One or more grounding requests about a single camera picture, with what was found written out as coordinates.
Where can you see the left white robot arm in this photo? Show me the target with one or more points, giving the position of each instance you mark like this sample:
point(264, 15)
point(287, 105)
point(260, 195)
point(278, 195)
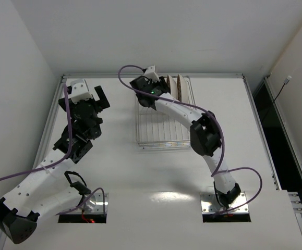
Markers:
point(48, 189)

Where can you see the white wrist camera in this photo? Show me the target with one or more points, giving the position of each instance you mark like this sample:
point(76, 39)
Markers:
point(79, 91)
point(150, 73)

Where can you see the metal base plate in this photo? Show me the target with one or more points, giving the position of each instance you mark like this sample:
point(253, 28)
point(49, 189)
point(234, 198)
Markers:
point(95, 205)
point(209, 205)

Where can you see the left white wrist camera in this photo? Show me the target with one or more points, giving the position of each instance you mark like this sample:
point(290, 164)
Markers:
point(79, 91)

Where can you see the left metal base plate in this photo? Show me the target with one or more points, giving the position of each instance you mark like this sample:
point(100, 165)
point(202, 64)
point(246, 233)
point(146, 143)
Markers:
point(95, 205)

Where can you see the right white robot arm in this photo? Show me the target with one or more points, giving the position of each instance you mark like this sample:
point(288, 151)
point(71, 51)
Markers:
point(206, 139)

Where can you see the floral brown-rim plate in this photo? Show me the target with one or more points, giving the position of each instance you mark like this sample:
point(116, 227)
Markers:
point(182, 89)
point(172, 85)

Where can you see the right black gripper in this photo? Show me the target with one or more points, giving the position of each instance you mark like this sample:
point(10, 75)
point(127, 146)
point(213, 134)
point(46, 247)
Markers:
point(162, 85)

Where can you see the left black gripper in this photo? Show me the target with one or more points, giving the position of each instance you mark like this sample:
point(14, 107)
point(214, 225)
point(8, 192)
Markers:
point(88, 104)

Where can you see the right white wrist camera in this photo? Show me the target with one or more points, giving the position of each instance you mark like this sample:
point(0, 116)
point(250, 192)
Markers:
point(150, 73)

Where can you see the wire dish rack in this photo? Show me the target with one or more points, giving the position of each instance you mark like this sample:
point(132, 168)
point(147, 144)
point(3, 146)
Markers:
point(157, 131)

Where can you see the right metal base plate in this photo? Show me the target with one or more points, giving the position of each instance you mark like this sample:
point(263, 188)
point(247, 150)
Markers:
point(209, 205)

